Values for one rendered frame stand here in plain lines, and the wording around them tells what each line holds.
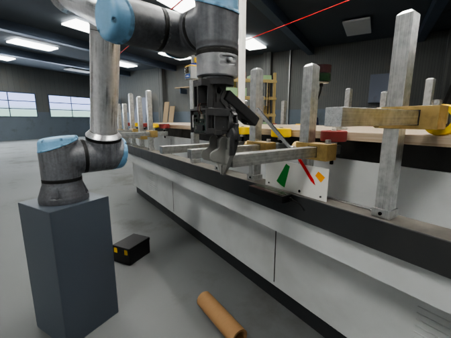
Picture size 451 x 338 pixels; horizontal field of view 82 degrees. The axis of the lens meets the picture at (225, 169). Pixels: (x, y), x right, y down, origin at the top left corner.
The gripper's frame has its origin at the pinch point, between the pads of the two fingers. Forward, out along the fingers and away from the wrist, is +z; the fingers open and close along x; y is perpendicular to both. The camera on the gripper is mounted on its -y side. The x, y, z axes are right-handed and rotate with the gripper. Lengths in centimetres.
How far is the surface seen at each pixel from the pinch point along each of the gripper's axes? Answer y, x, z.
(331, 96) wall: -780, -494, -87
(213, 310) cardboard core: -21, -41, 76
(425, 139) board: -49, 23, -6
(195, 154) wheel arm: -4.7, -23.5, -0.5
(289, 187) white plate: -32.1, -8.2, 11.1
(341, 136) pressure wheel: -40.9, 3.7, -6.4
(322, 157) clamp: -32.0, 3.7, -0.6
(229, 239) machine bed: -55, -75, 63
